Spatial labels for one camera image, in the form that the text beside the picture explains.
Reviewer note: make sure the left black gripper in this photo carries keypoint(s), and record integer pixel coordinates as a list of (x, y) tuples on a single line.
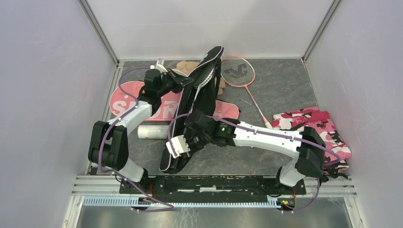
[(179, 81)]

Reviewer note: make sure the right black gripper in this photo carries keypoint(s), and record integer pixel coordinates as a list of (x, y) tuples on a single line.
[(193, 150)]

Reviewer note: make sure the black SPORT racket bag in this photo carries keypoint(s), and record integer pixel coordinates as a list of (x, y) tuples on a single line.
[(204, 101)]

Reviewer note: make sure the white shuttlecock tube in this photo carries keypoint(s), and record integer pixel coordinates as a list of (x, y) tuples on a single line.
[(152, 131)]

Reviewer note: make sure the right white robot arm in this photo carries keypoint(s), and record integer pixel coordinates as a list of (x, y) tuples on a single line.
[(306, 148)]

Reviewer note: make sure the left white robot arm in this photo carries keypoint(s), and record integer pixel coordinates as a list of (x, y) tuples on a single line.
[(109, 140)]

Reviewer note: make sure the beige cloth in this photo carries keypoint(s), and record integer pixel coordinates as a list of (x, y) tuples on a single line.
[(187, 66)]

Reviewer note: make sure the pink SPORT racket bag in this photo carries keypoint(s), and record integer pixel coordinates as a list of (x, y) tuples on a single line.
[(120, 102)]

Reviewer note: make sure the pink camouflage cloth bag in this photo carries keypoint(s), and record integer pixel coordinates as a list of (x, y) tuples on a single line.
[(321, 121)]

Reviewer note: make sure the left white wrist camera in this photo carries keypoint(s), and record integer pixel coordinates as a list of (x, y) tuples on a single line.
[(159, 65)]

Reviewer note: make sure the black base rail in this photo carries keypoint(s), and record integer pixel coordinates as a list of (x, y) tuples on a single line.
[(218, 189)]

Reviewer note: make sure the white toothed cable duct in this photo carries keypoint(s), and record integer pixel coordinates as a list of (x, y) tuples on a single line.
[(143, 203)]

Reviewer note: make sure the pink frame badminton racket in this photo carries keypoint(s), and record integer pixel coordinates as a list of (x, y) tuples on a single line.
[(238, 72)]

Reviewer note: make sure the white racket handle right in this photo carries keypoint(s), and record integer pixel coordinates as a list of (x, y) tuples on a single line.
[(267, 124)]

